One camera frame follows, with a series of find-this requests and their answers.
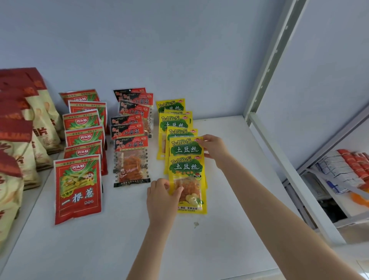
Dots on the person's left hand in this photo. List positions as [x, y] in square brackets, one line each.
[161, 204]

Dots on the row of beige chip bags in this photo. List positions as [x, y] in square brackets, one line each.
[17, 150]

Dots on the person's left thumb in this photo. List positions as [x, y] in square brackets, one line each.
[177, 192]

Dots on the row of red packets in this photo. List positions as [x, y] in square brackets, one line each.
[77, 190]

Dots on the row of black-red packets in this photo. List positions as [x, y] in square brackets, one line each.
[131, 161]

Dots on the yellow snack packet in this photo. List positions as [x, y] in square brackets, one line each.
[184, 145]
[190, 170]

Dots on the row of yellow packets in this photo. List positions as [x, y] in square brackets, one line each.
[173, 121]

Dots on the white metal shelf post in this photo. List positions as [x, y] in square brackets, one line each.
[274, 52]

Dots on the white shelf unit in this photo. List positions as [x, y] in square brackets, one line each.
[331, 142]

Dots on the row of orange-red packets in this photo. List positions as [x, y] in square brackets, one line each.
[353, 163]

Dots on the person's right hand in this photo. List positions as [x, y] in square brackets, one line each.
[217, 150]

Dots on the person's right thumb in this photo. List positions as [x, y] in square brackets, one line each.
[208, 155]

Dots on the person's right forearm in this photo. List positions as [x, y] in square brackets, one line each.
[276, 225]

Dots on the white metal shelf rail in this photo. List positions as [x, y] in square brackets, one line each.
[288, 173]

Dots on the person's left forearm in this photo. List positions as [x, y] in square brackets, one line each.
[152, 253]

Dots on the stack of white-blue boxes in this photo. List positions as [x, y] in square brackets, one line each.
[337, 170]

